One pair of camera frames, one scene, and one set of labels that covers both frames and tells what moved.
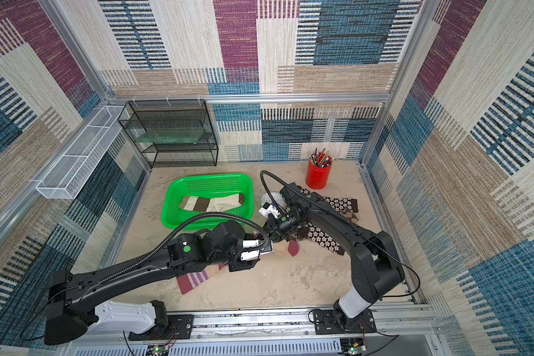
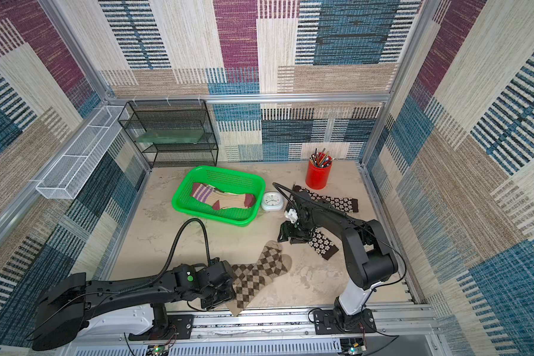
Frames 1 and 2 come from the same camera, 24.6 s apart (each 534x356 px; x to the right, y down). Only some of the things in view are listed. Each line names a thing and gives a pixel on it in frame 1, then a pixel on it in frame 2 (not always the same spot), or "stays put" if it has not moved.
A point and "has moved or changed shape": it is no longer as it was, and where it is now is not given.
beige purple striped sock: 191,279 has moved or changed shape
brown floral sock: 338,204 stays put
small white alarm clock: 277,197 stays put
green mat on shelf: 170,136 stays put
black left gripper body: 236,263 -> 212,299
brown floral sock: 315,233 has moved or changed shape
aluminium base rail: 406,330 stays put
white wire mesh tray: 69,171 stays put
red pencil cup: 318,170 stays put
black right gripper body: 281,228 -> 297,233
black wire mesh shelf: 171,132 stays put
